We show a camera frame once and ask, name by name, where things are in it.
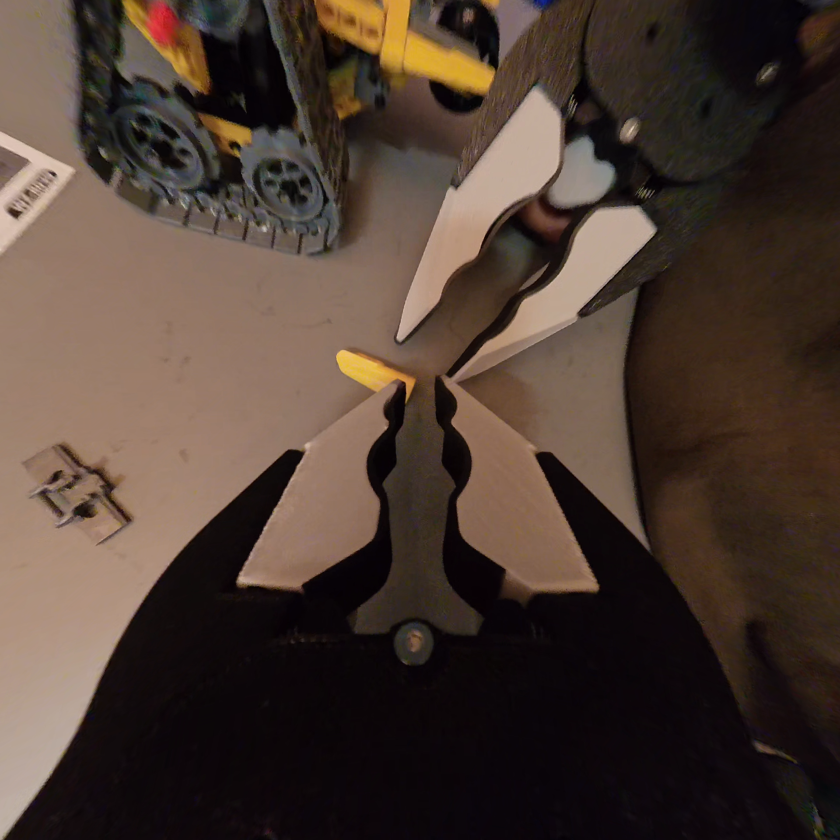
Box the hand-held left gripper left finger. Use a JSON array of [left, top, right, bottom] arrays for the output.
[[236, 381, 406, 613]]

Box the yellow toy brick beam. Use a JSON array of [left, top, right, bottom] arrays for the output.
[[336, 349, 417, 403]]

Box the white printed paper sheet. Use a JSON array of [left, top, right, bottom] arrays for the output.
[[0, 130, 77, 258]]

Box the yellow black toy brick vehicle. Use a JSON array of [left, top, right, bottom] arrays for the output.
[[72, 0, 501, 258]]

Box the grey toy track link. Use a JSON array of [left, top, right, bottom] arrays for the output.
[[23, 444, 133, 546]]

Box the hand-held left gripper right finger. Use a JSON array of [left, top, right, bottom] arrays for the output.
[[433, 375, 600, 619]]

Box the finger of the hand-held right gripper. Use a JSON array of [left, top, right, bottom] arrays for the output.
[[448, 202, 658, 383], [394, 84, 567, 345]]

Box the person's brown clothing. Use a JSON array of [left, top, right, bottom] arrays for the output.
[[623, 66, 840, 788]]

